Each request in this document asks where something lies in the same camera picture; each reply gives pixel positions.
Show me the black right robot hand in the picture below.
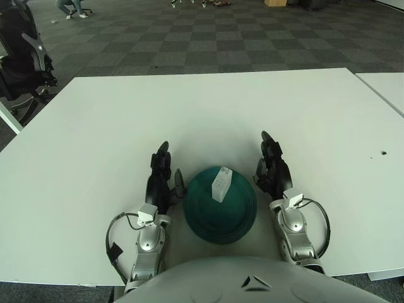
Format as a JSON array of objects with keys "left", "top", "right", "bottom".
[{"left": 253, "top": 130, "right": 294, "bottom": 200}]

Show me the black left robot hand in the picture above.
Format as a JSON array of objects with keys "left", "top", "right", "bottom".
[{"left": 144, "top": 141, "right": 189, "bottom": 216}]

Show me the white charger block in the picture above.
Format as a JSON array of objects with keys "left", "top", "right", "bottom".
[{"left": 210, "top": 166, "right": 233, "bottom": 202}]

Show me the dark green round plate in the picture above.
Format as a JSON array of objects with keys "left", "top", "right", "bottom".
[{"left": 182, "top": 166, "right": 259, "bottom": 246}]

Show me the grey robot torso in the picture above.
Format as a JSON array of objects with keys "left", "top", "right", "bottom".
[{"left": 112, "top": 256, "right": 383, "bottom": 303}]

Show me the table underframe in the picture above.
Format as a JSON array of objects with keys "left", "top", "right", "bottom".
[{"left": 367, "top": 270, "right": 404, "bottom": 282}]

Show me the black grey office chair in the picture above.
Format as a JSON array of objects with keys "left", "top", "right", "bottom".
[{"left": 0, "top": 0, "right": 59, "bottom": 124}]

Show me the black swivel chair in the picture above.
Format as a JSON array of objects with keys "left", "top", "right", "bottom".
[{"left": 68, "top": 0, "right": 94, "bottom": 15}]

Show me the seated person in jeans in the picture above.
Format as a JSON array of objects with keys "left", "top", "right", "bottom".
[{"left": 56, "top": 0, "right": 88, "bottom": 20}]

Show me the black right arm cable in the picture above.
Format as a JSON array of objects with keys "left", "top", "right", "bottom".
[{"left": 301, "top": 198, "right": 331, "bottom": 258}]

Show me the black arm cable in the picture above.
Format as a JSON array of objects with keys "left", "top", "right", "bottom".
[
  {"left": 105, "top": 213, "right": 140, "bottom": 282},
  {"left": 301, "top": 198, "right": 331, "bottom": 258}
]

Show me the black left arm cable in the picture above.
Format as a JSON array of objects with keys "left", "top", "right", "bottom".
[{"left": 105, "top": 213, "right": 140, "bottom": 282}]

